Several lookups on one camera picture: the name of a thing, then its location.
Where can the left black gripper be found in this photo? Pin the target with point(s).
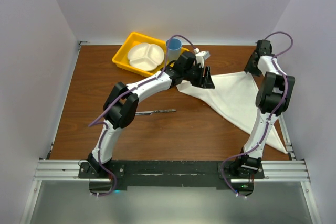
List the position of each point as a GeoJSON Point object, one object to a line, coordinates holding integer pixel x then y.
{"type": "Point", "coordinates": [199, 82]}

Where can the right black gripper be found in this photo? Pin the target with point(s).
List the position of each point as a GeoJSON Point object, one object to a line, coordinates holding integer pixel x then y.
{"type": "Point", "coordinates": [250, 70]}

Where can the white cloth napkin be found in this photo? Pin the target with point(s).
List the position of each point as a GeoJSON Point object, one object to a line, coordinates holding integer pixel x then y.
{"type": "Point", "coordinates": [233, 98]}

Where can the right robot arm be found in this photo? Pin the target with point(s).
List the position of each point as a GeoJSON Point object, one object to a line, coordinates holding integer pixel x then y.
{"type": "Point", "coordinates": [272, 99]}

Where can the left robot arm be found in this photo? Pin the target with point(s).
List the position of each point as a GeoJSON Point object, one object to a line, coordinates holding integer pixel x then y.
{"type": "Point", "coordinates": [121, 105]}

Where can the blue plastic cup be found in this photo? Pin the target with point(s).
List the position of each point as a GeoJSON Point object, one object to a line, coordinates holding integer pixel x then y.
{"type": "Point", "coordinates": [173, 48]}

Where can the steel table knife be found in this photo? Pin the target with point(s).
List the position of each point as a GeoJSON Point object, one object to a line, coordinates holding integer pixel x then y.
{"type": "Point", "coordinates": [155, 111]}

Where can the white divided plate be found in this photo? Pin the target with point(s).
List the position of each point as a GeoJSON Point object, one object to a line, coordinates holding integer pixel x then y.
{"type": "Point", "coordinates": [145, 56]}

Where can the yellow plastic tray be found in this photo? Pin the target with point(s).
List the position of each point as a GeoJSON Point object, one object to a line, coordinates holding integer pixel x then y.
{"type": "Point", "coordinates": [120, 59]}

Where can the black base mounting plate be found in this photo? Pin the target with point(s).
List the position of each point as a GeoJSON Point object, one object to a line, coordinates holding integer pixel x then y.
{"type": "Point", "coordinates": [181, 174]}

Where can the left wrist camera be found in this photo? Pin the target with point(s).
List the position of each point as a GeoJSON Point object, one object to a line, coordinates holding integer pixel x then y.
{"type": "Point", "coordinates": [201, 56]}

